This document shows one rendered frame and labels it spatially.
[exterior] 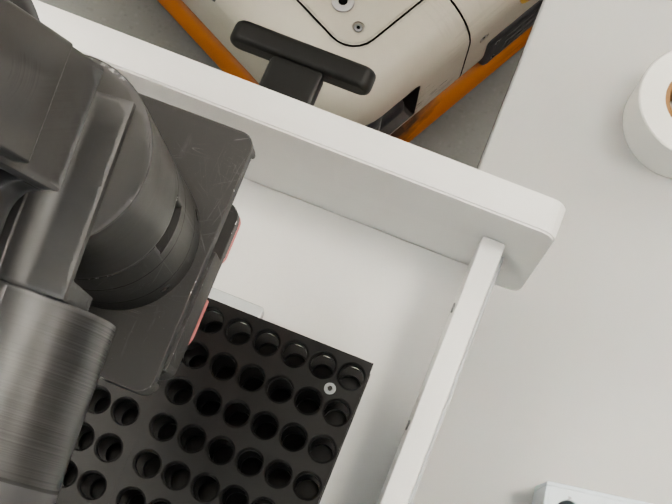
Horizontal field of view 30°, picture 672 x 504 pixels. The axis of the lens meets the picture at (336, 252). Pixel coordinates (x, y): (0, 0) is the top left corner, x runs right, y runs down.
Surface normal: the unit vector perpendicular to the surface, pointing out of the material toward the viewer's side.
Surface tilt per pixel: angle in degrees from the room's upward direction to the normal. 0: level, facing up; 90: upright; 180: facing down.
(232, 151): 4
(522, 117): 0
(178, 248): 89
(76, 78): 57
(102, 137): 4
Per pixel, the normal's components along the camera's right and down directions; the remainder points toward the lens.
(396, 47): 0.22, -0.04
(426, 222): -0.37, 0.89
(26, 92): 0.81, 0.13
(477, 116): 0.03, -0.27
